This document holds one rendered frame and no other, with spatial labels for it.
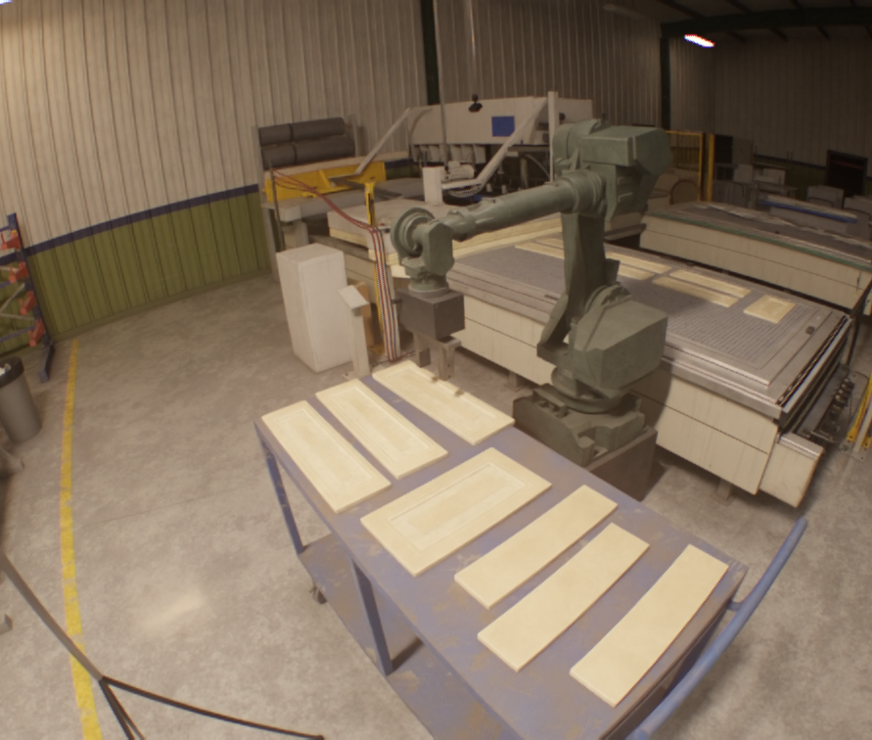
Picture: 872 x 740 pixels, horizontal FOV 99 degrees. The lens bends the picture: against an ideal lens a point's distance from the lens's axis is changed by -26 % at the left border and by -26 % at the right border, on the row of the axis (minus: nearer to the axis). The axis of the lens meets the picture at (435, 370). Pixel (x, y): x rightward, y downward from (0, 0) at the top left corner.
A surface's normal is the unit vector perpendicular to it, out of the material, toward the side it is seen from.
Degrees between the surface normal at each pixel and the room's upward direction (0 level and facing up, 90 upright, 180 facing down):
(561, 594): 0
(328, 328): 90
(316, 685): 0
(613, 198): 95
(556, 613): 0
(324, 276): 90
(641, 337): 90
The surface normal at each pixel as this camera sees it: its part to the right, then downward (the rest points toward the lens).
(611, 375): 0.33, 0.42
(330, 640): -0.07, -0.89
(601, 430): -0.25, 0.46
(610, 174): -0.80, 0.39
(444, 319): 0.60, 0.33
